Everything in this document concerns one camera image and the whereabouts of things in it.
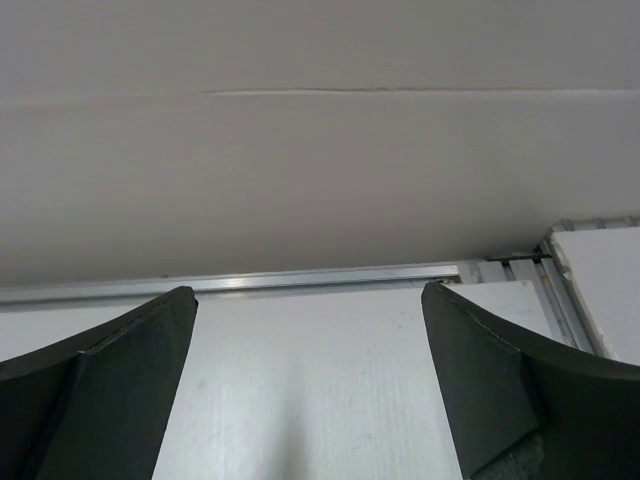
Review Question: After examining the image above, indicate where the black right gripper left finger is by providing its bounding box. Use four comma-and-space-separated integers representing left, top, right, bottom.
1, 286, 198, 479

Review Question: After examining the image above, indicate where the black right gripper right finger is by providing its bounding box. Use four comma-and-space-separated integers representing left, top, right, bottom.
421, 283, 639, 479

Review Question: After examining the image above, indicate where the aluminium table edge rail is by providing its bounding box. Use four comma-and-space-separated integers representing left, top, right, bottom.
1, 263, 459, 305

